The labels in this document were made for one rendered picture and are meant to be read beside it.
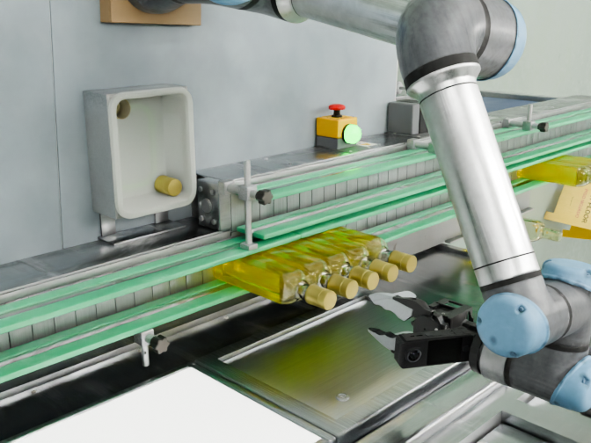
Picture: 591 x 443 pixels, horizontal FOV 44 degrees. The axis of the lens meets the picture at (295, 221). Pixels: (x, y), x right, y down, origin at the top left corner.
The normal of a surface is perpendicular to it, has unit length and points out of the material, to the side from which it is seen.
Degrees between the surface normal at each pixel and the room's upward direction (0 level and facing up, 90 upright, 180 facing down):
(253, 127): 0
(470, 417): 90
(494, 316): 88
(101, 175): 90
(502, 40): 7
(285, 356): 90
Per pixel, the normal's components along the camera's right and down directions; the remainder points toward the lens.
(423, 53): -0.58, -0.11
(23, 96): 0.71, 0.20
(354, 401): 0.00, -0.96
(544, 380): -0.69, 0.07
